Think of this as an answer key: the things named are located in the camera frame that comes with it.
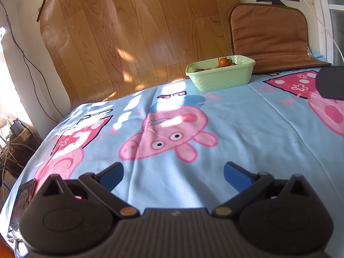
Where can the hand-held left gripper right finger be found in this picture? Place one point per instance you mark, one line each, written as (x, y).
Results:
(236, 176)

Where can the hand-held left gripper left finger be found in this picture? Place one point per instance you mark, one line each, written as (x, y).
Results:
(111, 176)

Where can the light green plastic basket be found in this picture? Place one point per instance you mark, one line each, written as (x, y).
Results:
(223, 79)

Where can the orange tomato with green stem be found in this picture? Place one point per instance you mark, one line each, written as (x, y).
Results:
(222, 63)

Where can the light blue cloth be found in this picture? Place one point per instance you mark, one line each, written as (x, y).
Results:
(318, 54)

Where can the blue cartoon pig printed blanket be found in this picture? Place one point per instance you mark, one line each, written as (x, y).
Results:
(242, 129)

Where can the brown seat cushion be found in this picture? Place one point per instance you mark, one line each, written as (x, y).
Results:
(268, 35)

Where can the smartphone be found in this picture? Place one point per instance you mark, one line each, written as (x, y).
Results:
(22, 204)

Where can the wood pattern vinyl mat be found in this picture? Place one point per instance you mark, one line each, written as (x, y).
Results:
(134, 32)

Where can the white window frame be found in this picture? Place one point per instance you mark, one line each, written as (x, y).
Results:
(329, 18)

